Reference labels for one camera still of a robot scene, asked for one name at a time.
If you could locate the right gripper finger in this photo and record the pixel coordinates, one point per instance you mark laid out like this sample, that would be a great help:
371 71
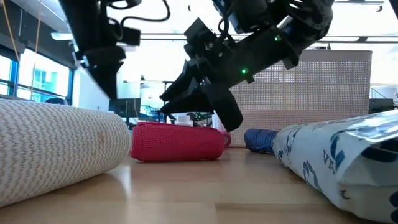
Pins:
192 104
183 84

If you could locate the small white-capped pill bottle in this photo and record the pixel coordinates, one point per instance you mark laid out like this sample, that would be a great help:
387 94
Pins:
183 120

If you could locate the red bandage roll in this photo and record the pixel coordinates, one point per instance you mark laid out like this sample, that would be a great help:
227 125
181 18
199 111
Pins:
174 141

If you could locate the pink bandage roll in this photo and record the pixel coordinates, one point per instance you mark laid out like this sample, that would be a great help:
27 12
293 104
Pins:
227 138

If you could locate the purple bandage roll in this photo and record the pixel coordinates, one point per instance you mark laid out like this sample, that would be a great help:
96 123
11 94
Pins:
259 140

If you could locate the white bandage roll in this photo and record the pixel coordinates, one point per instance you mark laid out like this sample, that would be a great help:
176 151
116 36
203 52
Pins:
56 149

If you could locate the white blue-printed wipes pack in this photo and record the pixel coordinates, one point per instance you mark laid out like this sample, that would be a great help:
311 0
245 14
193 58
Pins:
342 174

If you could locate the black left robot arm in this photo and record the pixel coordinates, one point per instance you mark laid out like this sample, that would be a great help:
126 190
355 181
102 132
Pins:
84 25

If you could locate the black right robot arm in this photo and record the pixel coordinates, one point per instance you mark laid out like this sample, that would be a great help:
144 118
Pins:
311 15

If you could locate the white perforated plastic basket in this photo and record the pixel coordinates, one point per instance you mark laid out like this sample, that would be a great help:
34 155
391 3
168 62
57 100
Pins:
326 99

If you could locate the background black monitor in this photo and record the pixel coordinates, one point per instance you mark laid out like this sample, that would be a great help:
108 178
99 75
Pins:
124 107

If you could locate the background black box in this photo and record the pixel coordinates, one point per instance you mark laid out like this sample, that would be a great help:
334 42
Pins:
381 105

